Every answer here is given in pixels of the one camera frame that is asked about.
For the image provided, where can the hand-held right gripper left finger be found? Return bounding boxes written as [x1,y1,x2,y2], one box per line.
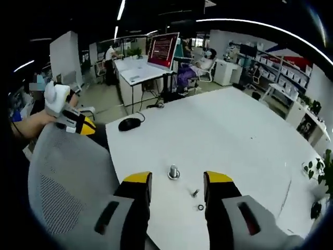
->
[78,171,153,250]

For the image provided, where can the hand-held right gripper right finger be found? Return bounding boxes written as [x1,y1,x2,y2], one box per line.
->
[203,171,306,250]

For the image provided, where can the large threaded steel stud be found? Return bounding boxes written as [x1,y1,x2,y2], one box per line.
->
[167,164,182,181]

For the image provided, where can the grey mesh office chair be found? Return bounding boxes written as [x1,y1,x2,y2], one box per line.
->
[27,122,123,236]

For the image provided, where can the black computer mouse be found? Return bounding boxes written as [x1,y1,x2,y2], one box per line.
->
[118,117,143,132]

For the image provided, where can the white standing desk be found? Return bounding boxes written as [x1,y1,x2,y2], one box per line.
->
[113,56,174,115]

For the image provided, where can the white-framed computer monitor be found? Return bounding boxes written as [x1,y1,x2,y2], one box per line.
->
[146,32,181,71]

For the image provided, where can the green potted plant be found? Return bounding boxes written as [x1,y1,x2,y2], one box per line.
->
[301,148,333,195]

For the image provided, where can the white office chair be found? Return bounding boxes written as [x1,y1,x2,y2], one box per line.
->
[194,58,218,83]

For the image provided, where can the white low cabinet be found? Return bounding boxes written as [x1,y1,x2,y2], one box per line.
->
[213,58,242,86]

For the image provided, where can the white storage shelving unit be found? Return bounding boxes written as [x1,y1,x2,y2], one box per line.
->
[234,41,314,91]

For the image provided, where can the long white wall desk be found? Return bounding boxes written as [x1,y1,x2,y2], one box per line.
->
[260,83,331,146]

